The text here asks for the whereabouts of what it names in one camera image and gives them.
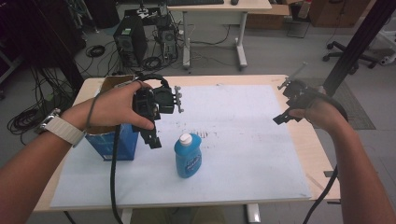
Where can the black metal post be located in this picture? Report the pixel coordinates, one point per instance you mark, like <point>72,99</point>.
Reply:
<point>358,43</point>

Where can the wristwatch with white band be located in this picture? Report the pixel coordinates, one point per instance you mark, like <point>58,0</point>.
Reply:
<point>63,129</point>

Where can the blue cardboard box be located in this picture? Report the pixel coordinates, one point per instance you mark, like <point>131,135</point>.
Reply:
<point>102,144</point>

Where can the black office chair base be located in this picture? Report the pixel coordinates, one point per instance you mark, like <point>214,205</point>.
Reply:
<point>348,54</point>

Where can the dark curtain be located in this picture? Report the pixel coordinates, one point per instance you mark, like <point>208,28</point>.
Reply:
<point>40,34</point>

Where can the white desk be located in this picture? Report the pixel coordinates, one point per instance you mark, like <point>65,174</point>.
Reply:
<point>218,7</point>

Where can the brown wooden cabinet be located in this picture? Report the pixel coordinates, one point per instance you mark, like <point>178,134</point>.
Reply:
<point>339,12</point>

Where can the person's right hand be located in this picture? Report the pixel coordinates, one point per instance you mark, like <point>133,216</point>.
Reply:
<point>323,115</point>

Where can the black keyboard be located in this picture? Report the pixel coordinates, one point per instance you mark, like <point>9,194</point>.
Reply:
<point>194,2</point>

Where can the blue dish soap bottle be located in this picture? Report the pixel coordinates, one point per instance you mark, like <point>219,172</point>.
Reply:
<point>188,158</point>

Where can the black computer mouse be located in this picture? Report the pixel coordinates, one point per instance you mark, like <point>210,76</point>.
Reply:
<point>234,2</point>

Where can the open computer case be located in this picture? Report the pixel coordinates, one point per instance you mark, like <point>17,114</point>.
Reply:
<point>168,42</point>

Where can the light wooden table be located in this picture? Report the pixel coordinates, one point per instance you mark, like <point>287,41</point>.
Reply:
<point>314,155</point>

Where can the white foam mat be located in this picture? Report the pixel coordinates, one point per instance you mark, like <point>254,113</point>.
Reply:
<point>243,149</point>

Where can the person's left hand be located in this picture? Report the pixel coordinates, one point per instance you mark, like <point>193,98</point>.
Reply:
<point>109,109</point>

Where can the black computer tower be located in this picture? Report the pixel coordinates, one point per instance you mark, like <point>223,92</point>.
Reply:
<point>130,40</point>

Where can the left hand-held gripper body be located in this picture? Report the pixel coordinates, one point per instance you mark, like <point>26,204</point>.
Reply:
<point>162,101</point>

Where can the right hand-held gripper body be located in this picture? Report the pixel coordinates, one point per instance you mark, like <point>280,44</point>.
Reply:
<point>299,95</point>

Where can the grey floor mat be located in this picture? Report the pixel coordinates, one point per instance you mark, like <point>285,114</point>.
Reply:
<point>355,109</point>

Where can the brown cardboard box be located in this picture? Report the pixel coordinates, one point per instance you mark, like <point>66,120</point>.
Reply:
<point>267,17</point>

